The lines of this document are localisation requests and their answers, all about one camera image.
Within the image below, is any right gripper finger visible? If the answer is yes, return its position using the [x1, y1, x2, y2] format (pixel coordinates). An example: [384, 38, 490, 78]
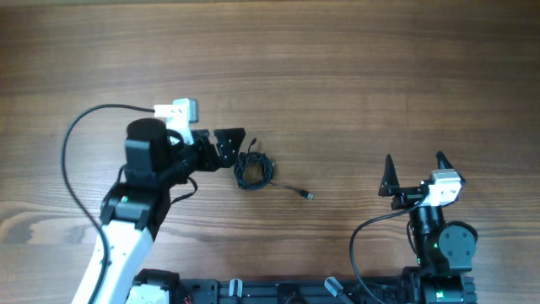
[378, 154, 400, 197]
[435, 150, 467, 185]

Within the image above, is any black usb cable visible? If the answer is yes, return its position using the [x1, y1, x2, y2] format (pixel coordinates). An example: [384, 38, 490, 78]
[233, 138, 316, 201]

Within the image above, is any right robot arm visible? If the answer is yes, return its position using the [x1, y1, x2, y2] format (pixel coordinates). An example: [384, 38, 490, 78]
[378, 151, 478, 304]

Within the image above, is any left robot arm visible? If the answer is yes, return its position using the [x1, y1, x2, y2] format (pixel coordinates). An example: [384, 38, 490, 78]
[73, 118, 246, 303]

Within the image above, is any right camera black cable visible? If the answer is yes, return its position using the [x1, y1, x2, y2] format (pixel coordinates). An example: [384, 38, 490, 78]
[348, 193, 429, 304]

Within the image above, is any camera black cable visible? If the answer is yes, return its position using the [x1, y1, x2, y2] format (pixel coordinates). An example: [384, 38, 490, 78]
[348, 193, 429, 304]
[61, 103, 156, 304]

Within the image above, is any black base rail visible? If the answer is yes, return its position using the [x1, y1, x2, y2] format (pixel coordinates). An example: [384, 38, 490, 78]
[126, 276, 478, 304]

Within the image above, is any left camera black cable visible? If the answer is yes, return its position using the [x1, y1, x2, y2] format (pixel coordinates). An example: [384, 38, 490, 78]
[61, 103, 156, 304]

